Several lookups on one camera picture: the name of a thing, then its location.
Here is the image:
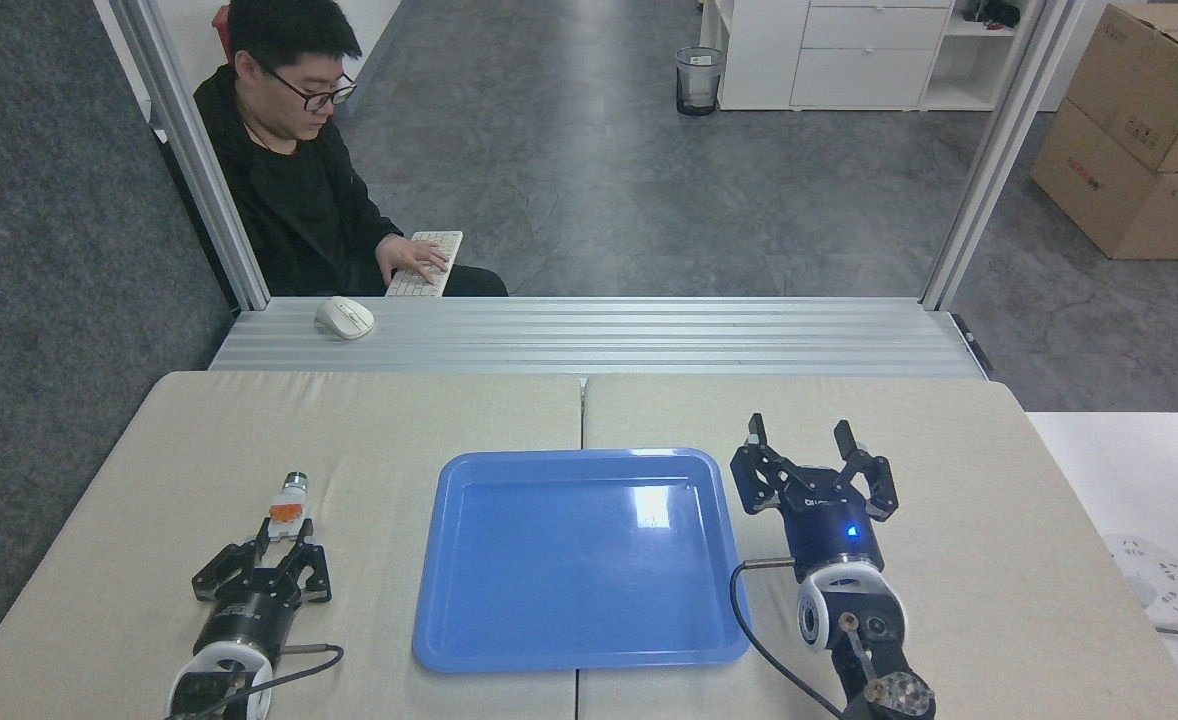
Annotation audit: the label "round white power strip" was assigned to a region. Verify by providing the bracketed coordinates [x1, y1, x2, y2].
[1101, 532, 1178, 629]

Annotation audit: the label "silver aluminium rail platform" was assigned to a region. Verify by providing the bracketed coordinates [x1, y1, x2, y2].
[208, 296, 993, 380]

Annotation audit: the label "white orange switch part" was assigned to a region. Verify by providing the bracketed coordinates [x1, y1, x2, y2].
[267, 469, 311, 529]

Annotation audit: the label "white computer mouse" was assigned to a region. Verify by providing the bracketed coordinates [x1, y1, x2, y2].
[314, 295, 376, 342]

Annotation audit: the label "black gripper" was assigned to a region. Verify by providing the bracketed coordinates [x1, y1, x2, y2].
[191, 516, 333, 661]
[730, 412, 900, 584]

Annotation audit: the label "white drawer cabinet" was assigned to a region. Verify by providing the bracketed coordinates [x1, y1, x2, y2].
[699, 0, 1016, 112]

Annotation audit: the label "black glasses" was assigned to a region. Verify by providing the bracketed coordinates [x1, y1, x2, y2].
[257, 63, 359, 112]

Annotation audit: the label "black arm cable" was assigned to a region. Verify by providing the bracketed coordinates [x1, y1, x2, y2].
[728, 559, 850, 720]
[189, 644, 345, 720]

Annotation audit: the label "black items on shelf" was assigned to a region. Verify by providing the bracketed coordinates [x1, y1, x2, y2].
[960, 0, 1021, 29]

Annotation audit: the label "person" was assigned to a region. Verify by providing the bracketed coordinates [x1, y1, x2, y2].
[156, 0, 508, 299]

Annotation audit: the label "person's left hand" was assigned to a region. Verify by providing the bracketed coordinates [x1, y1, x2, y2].
[376, 234, 451, 288]

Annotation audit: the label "blue plastic tray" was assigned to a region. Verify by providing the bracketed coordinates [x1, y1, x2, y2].
[412, 448, 753, 673]

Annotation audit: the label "grey mesh waste bin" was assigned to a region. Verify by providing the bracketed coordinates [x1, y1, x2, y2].
[674, 45, 727, 118]

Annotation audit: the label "silver aluminium post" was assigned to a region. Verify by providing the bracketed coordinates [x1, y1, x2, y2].
[920, 0, 1086, 312]
[109, 0, 271, 312]

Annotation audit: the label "white keyboard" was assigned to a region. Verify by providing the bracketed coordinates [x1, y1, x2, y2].
[383, 230, 464, 298]

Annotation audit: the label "white side table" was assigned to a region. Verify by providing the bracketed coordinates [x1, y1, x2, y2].
[1026, 411, 1178, 720]

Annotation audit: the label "small cardboard box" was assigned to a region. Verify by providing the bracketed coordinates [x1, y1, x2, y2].
[1065, 2, 1178, 175]

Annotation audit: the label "large cardboard box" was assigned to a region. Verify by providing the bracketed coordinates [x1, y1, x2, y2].
[1030, 98, 1178, 262]

